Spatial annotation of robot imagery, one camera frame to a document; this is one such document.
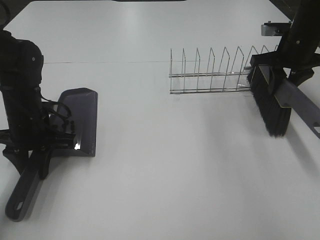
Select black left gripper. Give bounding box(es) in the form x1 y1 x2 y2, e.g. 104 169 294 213
0 100 76 180

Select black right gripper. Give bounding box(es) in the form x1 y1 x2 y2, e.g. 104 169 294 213
250 24 317 86

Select pile of coffee beans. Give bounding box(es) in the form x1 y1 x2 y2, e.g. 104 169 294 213
50 119 76 134

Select purple plastic dustpan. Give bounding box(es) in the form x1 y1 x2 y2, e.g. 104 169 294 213
0 87 98 222

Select purple hand brush black bristles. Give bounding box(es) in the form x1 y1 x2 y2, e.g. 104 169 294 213
247 65 320 138

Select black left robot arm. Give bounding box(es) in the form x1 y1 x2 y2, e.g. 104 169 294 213
0 30 75 180

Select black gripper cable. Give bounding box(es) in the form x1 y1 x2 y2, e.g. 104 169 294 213
41 99 73 121

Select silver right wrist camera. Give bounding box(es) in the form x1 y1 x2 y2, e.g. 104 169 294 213
261 21 292 37

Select chrome wire dish rack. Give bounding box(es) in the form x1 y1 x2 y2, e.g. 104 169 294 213
168 45 270 95

